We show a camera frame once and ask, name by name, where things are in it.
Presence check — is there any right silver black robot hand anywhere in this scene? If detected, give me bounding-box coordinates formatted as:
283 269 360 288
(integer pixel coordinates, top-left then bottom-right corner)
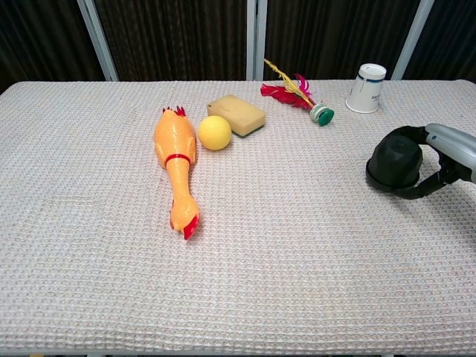
386 123 476 201

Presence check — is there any black round disc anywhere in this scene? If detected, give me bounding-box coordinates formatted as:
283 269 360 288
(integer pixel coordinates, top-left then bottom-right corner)
367 130 424 189

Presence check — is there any black round dice tray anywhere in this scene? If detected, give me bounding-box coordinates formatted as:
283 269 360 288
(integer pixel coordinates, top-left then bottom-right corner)
365 159 421 195

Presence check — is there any white paper cup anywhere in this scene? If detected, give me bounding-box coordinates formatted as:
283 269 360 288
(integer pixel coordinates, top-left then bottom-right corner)
345 62 387 114

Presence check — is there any dark brown curtain panel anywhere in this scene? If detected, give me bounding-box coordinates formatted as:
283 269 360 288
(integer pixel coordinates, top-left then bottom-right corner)
0 0 106 94
93 0 249 82
264 0 420 81
403 0 476 81

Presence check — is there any red yellow feather shuttlecock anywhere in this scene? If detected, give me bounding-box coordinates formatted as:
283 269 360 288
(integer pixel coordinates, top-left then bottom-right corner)
260 58 335 126

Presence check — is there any yellow sponge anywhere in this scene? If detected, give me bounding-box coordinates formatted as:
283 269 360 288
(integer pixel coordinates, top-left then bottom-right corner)
206 94 267 138

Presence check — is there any yellow ball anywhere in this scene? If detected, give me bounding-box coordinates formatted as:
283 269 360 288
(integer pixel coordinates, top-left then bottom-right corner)
197 115 233 151

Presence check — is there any beige waffle tablecloth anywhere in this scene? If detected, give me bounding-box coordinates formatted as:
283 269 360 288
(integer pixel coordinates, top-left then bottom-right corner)
0 79 476 354

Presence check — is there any orange rubber chicken toy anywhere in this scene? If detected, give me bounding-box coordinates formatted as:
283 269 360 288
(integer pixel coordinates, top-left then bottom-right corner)
153 106 201 241

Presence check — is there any grey metal frame post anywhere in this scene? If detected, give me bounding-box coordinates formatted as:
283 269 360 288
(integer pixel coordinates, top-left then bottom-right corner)
390 0 435 81
245 0 268 81
77 0 119 82

